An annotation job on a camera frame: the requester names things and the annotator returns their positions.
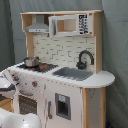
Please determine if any silver toy pot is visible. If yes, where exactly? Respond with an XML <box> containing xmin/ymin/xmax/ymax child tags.
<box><xmin>23</xmin><ymin>56</ymin><xmax>40</xmax><ymax>67</ymax></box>

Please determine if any black toy faucet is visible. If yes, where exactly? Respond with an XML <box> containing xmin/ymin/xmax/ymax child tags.
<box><xmin>75</xmin><ymin>49</ymin><xmax>95</xmax><ymax>71</ymax></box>

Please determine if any black toy stovetop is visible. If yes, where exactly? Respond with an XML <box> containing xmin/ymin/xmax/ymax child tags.
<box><xmin>20</xmin><ymin>63</ymin><xmax>56</xmax><ymax>73</ymax></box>

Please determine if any toy oven door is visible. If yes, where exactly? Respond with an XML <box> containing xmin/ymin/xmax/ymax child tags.
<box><xmin>18</xmin><ymin>90</ymin><xmax>39</xmax><ymax>115</ymax></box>

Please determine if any white microwave door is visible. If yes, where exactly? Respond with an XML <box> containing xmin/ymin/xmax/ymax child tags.
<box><xmin>49</xmin><ymin>14</ymin><xmax>93</xmax><ymax>37</ymax></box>

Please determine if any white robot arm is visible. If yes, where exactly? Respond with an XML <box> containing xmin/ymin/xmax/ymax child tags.
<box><xmin>0</xmin><ymin>69</ymin><xmax>42</xmax><ymax>128</ymax></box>

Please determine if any white cupboard door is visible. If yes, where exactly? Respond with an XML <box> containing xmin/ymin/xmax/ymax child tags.
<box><xmin>45</xmin><ymin>81</ymin><xmax>82</xmax><ymax>128</ymax></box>

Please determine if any grey toy sink basin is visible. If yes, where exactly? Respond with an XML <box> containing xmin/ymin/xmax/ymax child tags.
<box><xmin>53</xmin><ymin>67</ymin><xmax>92</xmax><ymax>81</ymax></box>

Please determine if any grey ice dispenser panel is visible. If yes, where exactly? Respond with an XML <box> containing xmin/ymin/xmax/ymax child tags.
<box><xmin>55</xmin><ymin>93</ymin><xmax>71</xmax><ymax>120</ymax></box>

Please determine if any wooden toy kitchen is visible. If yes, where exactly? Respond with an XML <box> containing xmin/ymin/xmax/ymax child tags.
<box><xmin>9</xmin><ymin>10</ymin><xmax>115</xmax><ymax>128</ymax></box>

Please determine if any grey range hood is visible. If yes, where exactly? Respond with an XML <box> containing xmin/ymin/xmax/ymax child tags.
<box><xmin>25</xmin><ymin>14</ymin><xmax>49</xmax><ymax>33</ymax></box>

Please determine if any red right stove knob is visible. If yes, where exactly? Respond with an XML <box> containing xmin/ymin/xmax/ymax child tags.
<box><xmin>32</xmin><ymin>81</ymin><xmax>38</xmax><ymax>87</ymax></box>

